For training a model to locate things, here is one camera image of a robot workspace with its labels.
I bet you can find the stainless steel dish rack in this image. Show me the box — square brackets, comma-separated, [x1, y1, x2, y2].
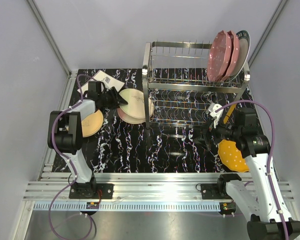
[141, 41, 250, 129]

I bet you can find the pink dotted plate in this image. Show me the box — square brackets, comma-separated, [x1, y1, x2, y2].
[221, 30, 240, 82]
[206, 30, 232, 82]

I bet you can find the yellow dotted plate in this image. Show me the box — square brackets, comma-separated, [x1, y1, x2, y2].
[218, 139, 249, 173]

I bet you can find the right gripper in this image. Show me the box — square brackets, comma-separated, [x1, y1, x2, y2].
[193, 114, 242, 151]

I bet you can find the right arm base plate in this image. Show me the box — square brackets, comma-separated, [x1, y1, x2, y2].
[200, 183, 231, 200]

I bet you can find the grey green-rimmed plate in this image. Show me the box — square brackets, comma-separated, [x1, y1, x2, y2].
[230, 30, 251, 80]

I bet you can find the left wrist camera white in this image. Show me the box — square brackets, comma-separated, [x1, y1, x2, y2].
[102, 76, 111, 84]

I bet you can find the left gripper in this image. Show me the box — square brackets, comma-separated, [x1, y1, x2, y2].
[98, 86, 128, 110]

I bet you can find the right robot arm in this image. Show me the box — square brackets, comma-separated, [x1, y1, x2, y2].
[195, 103, 300, 240]

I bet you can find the purple cable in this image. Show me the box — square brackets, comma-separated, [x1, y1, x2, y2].
[214, 99, 288, 240]
[47, 74, 96, 238]

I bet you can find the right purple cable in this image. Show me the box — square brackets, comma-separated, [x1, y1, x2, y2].
[214, 99, 288, 240]

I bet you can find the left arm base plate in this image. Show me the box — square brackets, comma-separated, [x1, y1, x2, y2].
[69, 182, 114, 200]

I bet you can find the cream bordered plate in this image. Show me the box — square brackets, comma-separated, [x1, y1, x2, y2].
[119, 88, 146, 119]

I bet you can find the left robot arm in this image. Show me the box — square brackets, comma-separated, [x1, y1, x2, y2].
[47, 80, 128, 199]

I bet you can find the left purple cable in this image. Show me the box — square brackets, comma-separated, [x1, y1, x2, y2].
[47, 74, 96, 238]

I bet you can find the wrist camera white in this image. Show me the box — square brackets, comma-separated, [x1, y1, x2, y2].
[102, 76, 111, 84]
[206, 103, 223, 128]

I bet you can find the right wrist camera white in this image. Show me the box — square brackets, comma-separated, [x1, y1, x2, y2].
[206, 103, 223, 128]

